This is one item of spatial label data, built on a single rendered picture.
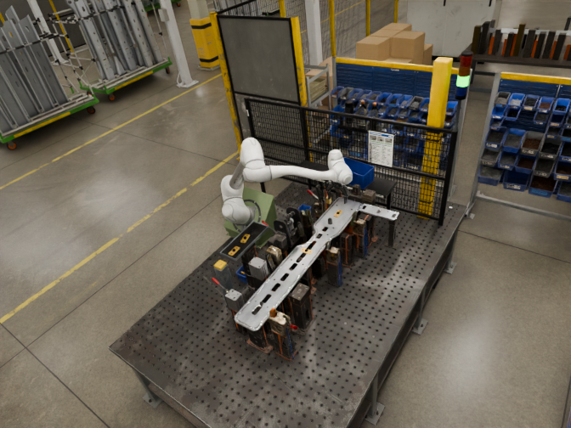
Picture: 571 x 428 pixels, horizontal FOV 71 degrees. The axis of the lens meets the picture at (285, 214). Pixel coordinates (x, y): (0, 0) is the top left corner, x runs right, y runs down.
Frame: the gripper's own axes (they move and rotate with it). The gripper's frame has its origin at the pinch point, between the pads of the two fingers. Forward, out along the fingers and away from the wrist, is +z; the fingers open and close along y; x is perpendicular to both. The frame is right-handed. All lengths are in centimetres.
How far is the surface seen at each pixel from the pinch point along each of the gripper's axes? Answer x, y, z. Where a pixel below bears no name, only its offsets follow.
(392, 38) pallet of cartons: 426, -131, 12
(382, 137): 55, 12, -26
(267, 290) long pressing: -89, -3, 13
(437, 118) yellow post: 58, 50, -47
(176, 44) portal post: 368, -577, 27
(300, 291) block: -82, 18, 10
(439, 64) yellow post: 58, 48, -84
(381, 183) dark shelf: 46.1, 14.8, 10.7
